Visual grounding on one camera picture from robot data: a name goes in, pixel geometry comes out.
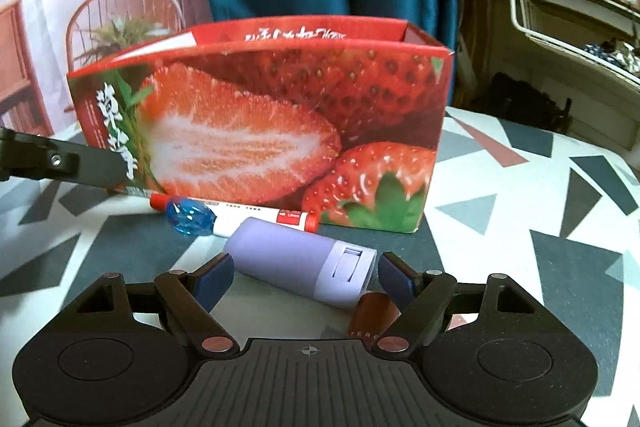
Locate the foil wrapped items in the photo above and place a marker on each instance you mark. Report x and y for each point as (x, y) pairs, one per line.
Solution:
(612, 55)

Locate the purple plastic case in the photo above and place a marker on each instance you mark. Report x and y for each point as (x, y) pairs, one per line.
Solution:
(285, 257)

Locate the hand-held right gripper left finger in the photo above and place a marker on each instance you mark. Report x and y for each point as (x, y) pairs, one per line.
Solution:
(217, 279)

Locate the dark red tube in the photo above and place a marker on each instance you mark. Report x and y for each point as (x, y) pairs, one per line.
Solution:
(370, 314)

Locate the red and white marker pen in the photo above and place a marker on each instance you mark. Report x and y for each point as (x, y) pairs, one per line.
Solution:
(250, 213)

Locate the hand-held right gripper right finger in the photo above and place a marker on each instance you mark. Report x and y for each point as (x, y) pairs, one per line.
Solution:
(395, 279)

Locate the wooden counter cabinet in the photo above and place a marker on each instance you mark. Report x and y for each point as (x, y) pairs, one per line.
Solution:
(575, 107)

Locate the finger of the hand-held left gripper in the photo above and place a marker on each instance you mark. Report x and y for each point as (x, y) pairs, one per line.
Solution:
(90, 167)

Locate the strawberry print cardboard box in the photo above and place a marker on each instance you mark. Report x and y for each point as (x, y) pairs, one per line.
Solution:
(240, 132)

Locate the black bag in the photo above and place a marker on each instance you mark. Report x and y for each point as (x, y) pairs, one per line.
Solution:
(525, 104)

